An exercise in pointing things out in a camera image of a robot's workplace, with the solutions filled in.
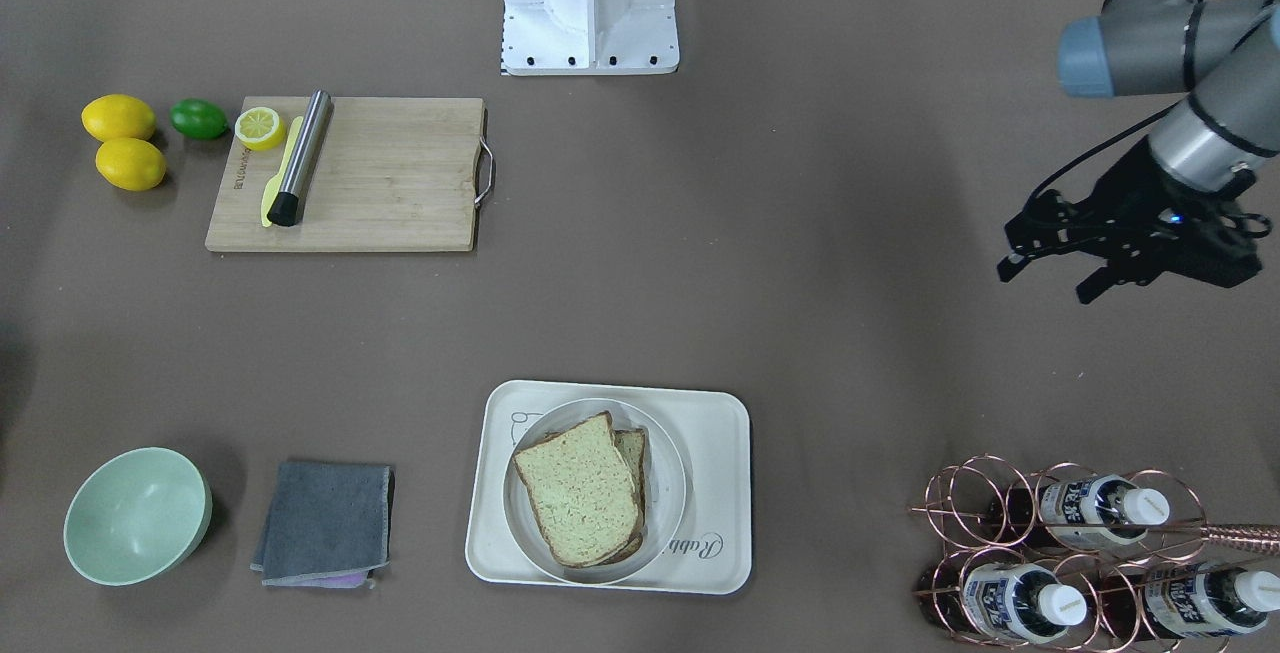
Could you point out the yellow plastic knife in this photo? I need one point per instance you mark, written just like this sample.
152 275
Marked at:
273 185

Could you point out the white round plate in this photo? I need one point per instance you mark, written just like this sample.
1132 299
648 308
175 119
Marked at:
666 491

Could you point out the copper wire bottle rack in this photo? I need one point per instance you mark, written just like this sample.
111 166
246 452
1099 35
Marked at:
1071 559

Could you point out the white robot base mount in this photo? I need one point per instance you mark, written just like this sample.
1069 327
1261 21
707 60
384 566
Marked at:
589 37

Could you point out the grey folded cloth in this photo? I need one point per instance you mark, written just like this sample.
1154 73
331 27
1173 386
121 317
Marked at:
328 525

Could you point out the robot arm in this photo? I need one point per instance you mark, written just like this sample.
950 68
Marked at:
1221 57

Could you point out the yellow lemon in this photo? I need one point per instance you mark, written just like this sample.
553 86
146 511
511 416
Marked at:
131 164
116 116

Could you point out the plain bread slice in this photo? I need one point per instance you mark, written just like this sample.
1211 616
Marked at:
581 492

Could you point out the yellow lemon upper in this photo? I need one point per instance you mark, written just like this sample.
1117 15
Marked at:
116 116

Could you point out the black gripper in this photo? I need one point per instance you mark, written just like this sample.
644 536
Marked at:
1128 188

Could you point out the bamboo cutting board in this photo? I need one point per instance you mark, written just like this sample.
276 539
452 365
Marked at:
393 175

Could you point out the green lime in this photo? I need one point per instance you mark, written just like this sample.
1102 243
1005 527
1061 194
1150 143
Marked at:
198 119

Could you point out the tea bottle front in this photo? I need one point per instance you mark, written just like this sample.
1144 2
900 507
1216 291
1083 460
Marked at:
999 601

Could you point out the yellow lemon lower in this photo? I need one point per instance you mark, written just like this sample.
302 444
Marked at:
131 164

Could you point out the cream rabbit tray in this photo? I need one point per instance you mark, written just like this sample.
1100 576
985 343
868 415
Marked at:
712 552

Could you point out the mint green bowl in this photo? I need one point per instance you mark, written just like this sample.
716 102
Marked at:
136 517

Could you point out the half lemon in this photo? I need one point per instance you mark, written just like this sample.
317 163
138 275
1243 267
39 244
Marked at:
260 128

